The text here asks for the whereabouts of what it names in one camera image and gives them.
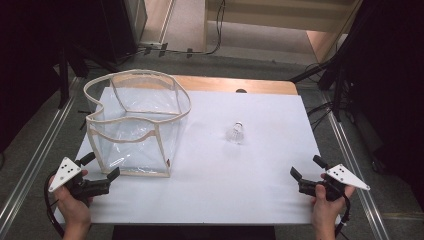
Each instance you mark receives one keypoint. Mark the black cabinet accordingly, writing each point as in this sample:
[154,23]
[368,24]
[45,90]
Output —
[115,30]

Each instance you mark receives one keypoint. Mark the white shuttlecock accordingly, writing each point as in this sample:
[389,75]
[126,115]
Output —
[236,134]

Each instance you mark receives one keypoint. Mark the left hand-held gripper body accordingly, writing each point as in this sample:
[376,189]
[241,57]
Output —
[65,174]

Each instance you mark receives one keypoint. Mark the person's left hand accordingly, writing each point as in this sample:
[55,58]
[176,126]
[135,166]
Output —
[74,208]

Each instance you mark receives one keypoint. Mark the white table cover sheet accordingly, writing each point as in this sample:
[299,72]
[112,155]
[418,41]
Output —
[253,186]

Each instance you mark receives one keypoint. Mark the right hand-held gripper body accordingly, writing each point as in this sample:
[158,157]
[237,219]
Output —
[346,177]

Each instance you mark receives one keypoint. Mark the dark curtain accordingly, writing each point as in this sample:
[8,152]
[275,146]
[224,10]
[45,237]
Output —
[390,83]
[28,66]

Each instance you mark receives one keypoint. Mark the person's right hand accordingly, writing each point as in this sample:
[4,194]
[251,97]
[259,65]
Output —
[325,208]

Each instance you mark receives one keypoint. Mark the clear plastic bag beige trim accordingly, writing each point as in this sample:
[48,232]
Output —
[133,133]

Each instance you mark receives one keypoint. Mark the black metal stand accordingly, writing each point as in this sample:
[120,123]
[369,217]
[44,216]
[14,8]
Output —
[63,78]

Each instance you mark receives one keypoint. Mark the black tripod stand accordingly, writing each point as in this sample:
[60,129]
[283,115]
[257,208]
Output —
[336,83]

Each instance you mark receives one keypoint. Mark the aluminium floor rail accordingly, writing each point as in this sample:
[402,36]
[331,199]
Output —
[355,166]
[33,163]

